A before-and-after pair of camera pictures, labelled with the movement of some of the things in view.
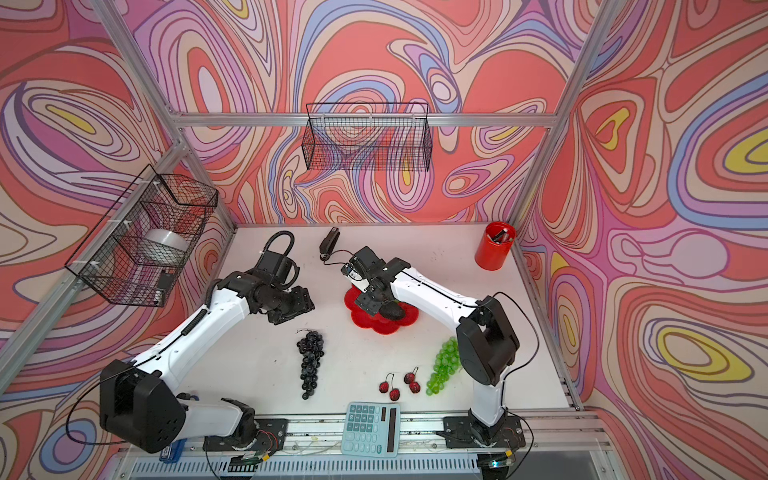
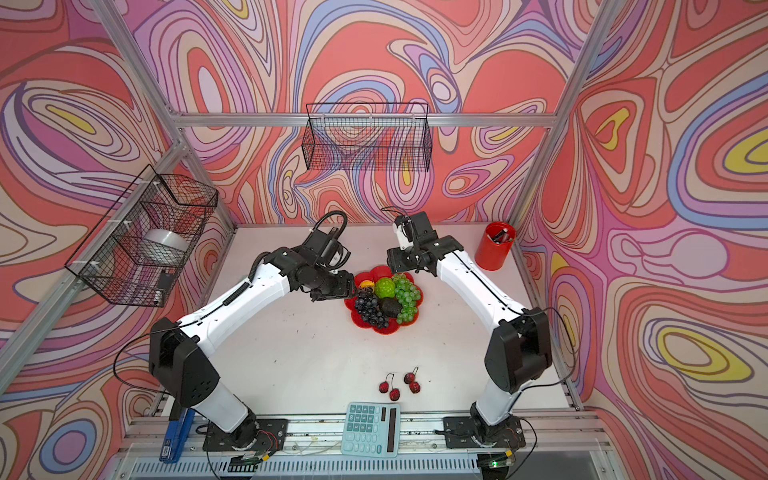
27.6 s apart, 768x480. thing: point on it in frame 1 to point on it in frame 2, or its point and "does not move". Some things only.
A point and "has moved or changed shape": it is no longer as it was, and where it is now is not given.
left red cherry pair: [394, 393] does not move
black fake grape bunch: [311, 346] has moved or changed shape
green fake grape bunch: [447, 363] to [407, 294]
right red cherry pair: [409, 378] does not move
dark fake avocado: [392, 310] does not move
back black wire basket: [367, 136] does not move
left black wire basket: [135, 254] does not move
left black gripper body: [288, 304] to [331, 286]
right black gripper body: [370, 300] to [403, 259]
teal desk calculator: [371, 429] does not move
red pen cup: [494, 245] does not move
